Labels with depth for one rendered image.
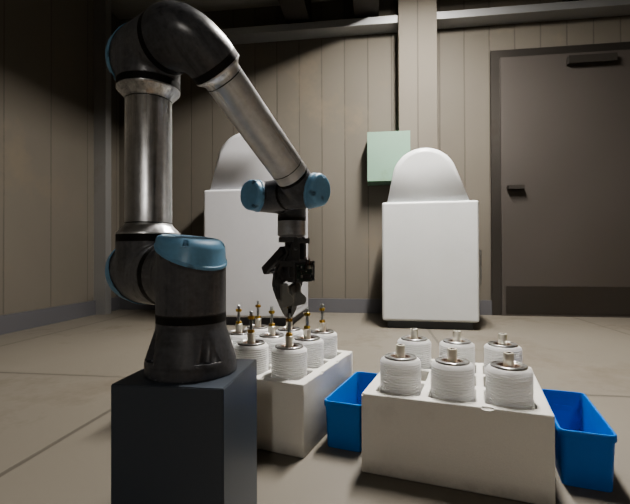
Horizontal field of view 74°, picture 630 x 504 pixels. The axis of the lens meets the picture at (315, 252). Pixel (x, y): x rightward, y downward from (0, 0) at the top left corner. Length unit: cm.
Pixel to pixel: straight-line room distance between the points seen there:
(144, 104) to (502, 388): 91
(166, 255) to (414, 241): 233
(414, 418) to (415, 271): 196
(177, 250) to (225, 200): 239
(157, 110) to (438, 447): 89
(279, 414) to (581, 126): 348
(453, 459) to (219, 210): 243
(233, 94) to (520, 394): 83
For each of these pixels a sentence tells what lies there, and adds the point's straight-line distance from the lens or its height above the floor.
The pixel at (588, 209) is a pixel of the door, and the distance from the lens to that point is 399.
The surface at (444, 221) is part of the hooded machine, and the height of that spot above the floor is 72.
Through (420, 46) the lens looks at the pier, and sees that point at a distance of 385.
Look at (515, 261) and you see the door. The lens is 377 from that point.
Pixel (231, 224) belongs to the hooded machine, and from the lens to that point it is 304.
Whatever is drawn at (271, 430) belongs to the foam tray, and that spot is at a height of 5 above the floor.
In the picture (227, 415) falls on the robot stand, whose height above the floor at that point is 25.
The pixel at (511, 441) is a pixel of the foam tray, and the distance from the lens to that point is 101.
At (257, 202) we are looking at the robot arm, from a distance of 100.
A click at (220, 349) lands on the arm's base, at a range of 72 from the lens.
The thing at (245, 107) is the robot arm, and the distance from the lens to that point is 84.
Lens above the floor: 50
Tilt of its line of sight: level
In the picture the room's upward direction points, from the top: straight up
